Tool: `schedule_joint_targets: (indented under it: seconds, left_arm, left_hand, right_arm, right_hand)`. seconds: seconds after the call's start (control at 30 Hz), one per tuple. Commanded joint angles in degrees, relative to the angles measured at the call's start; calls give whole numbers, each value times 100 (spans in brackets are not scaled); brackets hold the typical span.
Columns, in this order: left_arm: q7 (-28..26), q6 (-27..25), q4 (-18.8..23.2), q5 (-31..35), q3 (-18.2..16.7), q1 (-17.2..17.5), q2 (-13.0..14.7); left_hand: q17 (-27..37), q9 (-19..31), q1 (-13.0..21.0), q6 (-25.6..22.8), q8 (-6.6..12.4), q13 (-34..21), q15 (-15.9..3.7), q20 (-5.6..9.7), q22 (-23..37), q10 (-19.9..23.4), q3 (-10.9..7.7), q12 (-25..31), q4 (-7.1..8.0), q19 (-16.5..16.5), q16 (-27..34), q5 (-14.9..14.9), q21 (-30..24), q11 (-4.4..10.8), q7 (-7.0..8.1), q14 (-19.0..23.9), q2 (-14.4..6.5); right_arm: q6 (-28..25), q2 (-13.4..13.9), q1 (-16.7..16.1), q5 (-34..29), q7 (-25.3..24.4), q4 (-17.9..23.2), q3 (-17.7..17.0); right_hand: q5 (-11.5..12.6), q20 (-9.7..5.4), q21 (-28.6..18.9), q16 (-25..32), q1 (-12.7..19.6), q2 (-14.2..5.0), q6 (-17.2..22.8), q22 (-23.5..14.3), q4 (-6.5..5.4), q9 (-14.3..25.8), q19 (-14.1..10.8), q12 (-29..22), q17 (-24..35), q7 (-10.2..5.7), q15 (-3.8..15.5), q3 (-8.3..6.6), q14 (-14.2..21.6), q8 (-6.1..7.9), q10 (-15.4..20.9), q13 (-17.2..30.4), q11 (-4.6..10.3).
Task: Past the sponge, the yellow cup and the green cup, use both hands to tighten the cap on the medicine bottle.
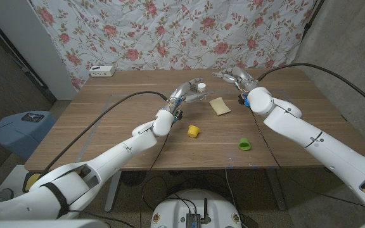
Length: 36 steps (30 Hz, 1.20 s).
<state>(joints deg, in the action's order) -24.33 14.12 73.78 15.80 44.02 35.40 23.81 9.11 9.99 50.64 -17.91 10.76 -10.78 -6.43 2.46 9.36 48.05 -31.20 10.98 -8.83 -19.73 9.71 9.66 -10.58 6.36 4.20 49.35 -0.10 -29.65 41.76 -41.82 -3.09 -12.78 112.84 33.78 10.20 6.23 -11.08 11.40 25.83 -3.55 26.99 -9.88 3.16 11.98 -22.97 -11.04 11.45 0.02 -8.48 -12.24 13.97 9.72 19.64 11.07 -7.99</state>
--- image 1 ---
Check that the white robot torso base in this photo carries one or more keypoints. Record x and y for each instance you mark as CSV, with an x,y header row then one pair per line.
x,y
176,209

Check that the black round floor base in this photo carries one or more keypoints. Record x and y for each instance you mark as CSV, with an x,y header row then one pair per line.
x,y
133,178

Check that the white table leg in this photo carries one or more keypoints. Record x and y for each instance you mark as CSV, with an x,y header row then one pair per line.
x,y
112,193

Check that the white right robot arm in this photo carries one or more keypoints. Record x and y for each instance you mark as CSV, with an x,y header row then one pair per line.
x,y
322,142

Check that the yellow sponge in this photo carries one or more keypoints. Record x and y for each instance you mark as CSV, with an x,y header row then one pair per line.
x,y
219,106

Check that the green plastic cup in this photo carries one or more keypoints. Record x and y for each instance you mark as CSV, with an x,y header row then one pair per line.
x,y
244,144

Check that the black backdrop stand pole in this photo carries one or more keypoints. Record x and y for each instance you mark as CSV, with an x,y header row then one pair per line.
x,y
310,19

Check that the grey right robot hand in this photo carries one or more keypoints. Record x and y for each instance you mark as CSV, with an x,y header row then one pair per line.
x,y
239,77

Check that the black phone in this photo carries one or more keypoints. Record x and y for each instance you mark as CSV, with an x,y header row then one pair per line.
x,y
32,117

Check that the white robot chest edge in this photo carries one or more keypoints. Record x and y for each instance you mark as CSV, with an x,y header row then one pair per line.
x,y
43,224

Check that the blue plastic stool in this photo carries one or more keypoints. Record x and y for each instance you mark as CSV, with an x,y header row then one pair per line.
x,y
21,136

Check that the yellow plastic cup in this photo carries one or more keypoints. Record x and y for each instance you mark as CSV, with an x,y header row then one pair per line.
x,y
193,131

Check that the floral backdrop cloth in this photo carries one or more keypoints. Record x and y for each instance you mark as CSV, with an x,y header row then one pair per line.
x,y
170,31

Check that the white power strip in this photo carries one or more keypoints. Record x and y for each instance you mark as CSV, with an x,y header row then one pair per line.
x,y
102,71

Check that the black pedal with yellow pads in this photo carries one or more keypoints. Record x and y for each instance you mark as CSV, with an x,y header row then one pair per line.
x,y
30,181

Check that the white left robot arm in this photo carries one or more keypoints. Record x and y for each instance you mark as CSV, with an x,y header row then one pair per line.
x,y
90,171

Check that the grey table leg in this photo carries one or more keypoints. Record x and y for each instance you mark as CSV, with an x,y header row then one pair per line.
x,y
277,193

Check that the white wall panel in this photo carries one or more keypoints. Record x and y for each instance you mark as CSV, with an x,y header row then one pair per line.
x,y
33,41

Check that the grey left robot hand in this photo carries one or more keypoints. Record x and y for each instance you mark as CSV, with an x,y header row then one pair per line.
x,y
181,92

